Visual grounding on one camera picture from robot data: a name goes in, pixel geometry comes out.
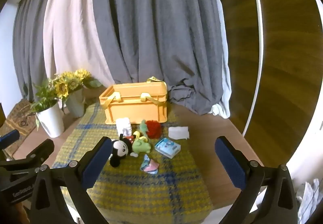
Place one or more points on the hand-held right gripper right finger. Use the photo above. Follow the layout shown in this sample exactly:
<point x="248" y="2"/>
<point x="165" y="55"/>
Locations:
<point x="229" y="163"/>

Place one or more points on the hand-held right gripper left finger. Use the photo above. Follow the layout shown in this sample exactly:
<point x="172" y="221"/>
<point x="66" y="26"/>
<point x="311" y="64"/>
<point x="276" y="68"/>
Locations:
<point x="97" y="163"/>

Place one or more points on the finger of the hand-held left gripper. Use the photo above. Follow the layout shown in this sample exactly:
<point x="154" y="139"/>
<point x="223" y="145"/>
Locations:
<point x="41" y="150"/>
<point x="10" y="137"/>

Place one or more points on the black and white mouse plush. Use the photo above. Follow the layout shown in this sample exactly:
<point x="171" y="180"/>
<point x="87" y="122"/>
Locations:
<point x="118" y="150"/>

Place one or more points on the white striped cloth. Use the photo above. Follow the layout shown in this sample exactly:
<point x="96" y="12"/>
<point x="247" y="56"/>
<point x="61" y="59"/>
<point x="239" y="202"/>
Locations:
<point x="123" y="126"/>

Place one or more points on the green plush toy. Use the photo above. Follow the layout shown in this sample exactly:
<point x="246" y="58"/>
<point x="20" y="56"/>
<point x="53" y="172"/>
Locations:
<point x="140" y="147"/>

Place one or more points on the small colourful cloth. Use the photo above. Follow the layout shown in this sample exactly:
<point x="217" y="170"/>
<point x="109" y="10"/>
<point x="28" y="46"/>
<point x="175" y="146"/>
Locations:
<point x="150" y="165"/>

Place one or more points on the small green plush dinosaur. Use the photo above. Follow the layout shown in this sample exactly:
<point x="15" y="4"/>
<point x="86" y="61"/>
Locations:
<point x="143" y="126"/>

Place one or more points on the blue tissue pack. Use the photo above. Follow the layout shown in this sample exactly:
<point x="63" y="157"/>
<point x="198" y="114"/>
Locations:
<point x="167" y="147"/>

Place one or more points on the red fluffy cloth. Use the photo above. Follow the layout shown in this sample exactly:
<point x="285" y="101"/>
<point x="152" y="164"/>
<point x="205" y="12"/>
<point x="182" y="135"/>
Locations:
<point x="154" y="129"/>

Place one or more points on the patterned brown rug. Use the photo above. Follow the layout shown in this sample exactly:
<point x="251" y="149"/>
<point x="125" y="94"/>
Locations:
<point x="17" y="117"/>

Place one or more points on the white vase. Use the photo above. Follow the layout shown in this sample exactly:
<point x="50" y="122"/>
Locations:
<point x="75" y="104"/>
<point x="51" y="123"/>

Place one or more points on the sunflower bouquet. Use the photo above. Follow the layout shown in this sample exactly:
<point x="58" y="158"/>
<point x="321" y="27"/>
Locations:
<point x="46" y="95"/>
<point x="75" y="78"/>

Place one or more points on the yellow plaid blanket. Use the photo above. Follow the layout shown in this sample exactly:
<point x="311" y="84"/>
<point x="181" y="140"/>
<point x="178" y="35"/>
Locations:
<point x="151" y="188"/>

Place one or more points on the white crumpled plastic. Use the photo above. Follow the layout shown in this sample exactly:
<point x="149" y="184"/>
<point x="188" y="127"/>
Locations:
<point x="309" y="198"/>

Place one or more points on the white curtain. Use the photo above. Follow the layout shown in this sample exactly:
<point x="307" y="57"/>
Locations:
<point x="225" y="75"/>
<point x="73" y="37"/>

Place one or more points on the grey curtain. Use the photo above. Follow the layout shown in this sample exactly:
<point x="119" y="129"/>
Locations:
<point x="151" y="24"/>
<point x="27" y="49"/>

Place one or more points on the white curved hoop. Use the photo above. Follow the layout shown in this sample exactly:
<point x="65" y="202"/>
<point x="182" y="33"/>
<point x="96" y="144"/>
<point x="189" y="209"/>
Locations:
<point x="259" y="49"/>

